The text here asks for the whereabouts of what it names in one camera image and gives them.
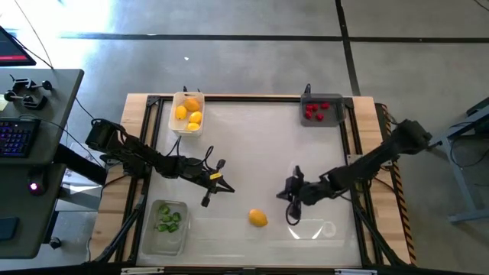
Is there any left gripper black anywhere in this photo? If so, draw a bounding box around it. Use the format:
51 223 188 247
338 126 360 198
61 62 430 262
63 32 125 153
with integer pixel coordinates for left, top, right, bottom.
179 159 235 207

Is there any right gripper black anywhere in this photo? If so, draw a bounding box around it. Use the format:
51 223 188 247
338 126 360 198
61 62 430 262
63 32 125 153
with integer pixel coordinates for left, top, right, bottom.
277 166 333 209

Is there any translucent clear plastic basket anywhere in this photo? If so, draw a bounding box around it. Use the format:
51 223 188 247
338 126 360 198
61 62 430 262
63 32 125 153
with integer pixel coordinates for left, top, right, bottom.
139 199 191 257

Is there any grey plastic basket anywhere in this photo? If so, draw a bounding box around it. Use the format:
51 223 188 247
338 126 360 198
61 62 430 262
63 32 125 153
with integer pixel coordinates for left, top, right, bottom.
300 93 347 128

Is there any white plastic basket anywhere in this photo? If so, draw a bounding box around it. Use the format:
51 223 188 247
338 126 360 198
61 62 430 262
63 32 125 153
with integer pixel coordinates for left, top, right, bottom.
167 91 206 138

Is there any yellow black hazard tape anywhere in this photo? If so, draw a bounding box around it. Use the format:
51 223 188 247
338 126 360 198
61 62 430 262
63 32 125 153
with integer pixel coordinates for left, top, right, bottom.
386 141 417 265

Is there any grey metal stand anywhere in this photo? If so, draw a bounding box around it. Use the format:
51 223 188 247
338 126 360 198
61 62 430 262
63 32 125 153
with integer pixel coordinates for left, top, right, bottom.
419 97 489 225

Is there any dark grey desk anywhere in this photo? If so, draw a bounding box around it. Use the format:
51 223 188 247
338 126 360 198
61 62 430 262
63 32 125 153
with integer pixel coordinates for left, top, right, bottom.
0 68 86 260

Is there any black computer mouse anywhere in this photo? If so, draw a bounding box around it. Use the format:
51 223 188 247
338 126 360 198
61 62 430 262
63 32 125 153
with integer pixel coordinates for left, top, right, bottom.
27 167 50 198

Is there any black screw clamp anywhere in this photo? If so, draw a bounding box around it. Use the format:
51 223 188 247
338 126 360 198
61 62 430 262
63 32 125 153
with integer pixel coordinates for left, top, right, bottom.
2 90 50 112
9 75 53 93

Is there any backlit black keyboard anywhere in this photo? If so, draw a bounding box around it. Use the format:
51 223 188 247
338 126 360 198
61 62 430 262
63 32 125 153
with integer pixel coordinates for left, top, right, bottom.
0 117 42 159

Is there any black smartphone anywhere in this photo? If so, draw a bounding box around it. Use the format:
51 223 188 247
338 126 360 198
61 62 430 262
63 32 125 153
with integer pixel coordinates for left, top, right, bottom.
0 216 20 241

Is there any dark desk monitor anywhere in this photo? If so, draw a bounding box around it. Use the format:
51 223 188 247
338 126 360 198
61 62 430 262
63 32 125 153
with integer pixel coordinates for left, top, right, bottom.
0 24 37 68

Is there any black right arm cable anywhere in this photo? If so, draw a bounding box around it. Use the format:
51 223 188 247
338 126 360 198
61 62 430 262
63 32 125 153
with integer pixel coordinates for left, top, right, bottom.
285 200 303 226

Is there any black aluminium table frame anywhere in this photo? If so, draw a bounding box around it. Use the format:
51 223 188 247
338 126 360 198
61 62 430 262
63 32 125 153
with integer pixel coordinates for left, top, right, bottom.
86 93 408 268

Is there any silver edge bracket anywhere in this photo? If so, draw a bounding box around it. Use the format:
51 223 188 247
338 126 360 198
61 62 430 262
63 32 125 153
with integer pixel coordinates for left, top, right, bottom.
334 268 378 275
120 266 166 275

